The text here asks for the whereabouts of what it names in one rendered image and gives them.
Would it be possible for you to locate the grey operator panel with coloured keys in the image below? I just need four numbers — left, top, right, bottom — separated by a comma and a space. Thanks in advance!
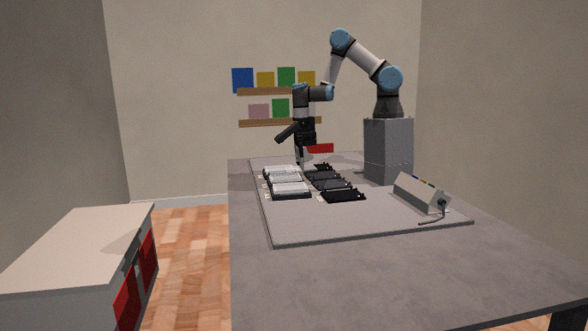
393, 172, 452, 225

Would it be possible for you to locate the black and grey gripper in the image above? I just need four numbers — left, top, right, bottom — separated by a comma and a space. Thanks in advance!
293, 116, 317, 172

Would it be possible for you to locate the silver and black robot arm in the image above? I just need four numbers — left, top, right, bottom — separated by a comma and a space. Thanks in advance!
274, 28, 404, 144

